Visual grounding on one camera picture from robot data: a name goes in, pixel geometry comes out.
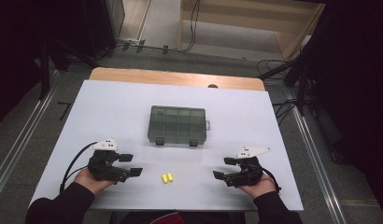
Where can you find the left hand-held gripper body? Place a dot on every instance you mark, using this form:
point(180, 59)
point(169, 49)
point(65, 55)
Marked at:
point(101, 163)

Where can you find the person's left hand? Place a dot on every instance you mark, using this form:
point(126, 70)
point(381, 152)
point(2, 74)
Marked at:
point(87, 183)

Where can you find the white board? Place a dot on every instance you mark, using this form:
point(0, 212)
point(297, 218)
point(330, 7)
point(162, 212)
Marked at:
point(118, 109)

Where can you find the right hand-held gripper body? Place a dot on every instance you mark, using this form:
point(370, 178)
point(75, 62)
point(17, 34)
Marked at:
point(250, 169)

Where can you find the metal floor rail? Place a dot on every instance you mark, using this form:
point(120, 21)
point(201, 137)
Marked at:
point(317, 165)
point(21, 137)

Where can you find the red garment part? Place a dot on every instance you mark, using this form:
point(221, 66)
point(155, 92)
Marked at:
point(169, 219)

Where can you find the grey clear plastic organizer box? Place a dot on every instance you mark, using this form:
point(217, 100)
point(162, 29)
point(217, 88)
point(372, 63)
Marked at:
point(177, 124)

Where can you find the black stand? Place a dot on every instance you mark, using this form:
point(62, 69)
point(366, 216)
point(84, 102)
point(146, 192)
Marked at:
point(300, 84)
point(45, 71)

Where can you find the dark cabinet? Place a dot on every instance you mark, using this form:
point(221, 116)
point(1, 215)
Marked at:
point(99, 25)

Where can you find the yellow foam earplug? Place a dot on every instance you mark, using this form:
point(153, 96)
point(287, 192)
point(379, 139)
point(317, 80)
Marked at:
point(164, 179)
point(170, 177)

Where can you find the wooden shelf unit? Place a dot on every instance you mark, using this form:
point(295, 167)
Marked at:
point(292, 40)

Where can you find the person's right hand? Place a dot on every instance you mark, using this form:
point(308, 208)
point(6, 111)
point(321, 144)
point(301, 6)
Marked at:
point(258, 189)

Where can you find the black curtain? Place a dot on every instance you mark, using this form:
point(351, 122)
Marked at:
point(357, 77)
point(15, 46)

